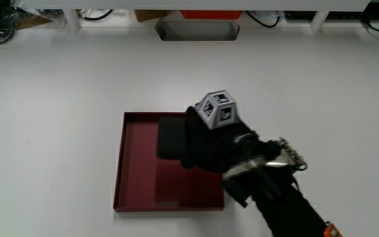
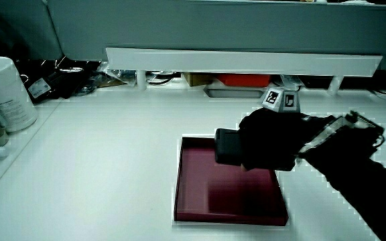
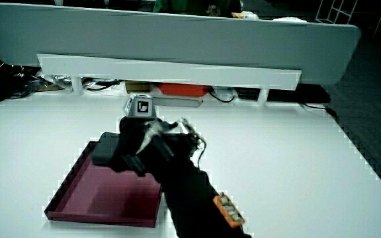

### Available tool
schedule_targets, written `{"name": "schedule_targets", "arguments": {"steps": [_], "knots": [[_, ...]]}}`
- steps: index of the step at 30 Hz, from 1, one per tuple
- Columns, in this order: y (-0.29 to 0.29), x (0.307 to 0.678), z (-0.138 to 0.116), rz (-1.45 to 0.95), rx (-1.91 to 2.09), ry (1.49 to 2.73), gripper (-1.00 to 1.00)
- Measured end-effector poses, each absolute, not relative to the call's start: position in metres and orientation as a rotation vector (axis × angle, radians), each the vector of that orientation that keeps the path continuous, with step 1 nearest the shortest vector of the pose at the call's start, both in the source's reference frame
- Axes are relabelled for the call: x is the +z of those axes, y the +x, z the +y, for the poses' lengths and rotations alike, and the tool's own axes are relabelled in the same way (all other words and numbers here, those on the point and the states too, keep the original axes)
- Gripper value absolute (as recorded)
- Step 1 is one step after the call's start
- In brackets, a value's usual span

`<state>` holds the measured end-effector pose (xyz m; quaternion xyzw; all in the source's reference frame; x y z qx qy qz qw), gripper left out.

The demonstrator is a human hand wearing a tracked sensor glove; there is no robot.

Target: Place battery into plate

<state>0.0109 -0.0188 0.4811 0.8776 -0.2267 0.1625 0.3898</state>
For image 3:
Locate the black battery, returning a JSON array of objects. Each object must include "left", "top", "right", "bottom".
[{"left": 91, "top": 132, "right": 122, "bottom": 167}]

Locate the orange box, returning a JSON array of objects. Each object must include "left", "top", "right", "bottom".
[{"left": 155, "top": 82, "right": 211, "bottom": 98}]

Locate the grey desk partition screen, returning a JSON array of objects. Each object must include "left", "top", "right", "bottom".
[{"left": 0, "top": 2, "right": 362, "bottom": 86}]

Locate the grey flat keyboard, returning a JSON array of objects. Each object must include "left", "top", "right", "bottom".
[{"left": 153, "top": 97, "right": 204, "bottom": 108}]

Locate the white wire rack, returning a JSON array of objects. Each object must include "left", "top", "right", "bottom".
[{"left": 315, "top": 0, "right": 381, "bottom": 26}]

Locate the white desk shelf riser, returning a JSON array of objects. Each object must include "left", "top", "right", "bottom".
[{"left": 36, "top": 53, "right": 302, "bottom": 106}]

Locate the black cable bundle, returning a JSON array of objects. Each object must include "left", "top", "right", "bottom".
[{"left": 83, "top": 78, "right": 124, "bottom": 92}]

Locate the black plastic bag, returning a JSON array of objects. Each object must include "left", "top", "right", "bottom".
[{"left": 0, "top": 61, "right": 43, "bottom": 103}]

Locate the maroon square plate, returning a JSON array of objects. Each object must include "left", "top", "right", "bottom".
[{"left": 44, "top": 140, "right": 163, "bottom": 229}]

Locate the person's right hand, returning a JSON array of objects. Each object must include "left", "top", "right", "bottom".
[{"left": 109, "top": 93, "right": 208, "bottom": 178}]

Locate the orange forearm sensor unit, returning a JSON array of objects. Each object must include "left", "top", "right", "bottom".
[{"left": 212, "top": 192, "right": 246, "bottom": 229}]

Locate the brown cardboard box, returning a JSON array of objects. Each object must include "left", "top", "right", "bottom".
[{"left": 124, "top": 81, "right": 151, "bottom": 94}]

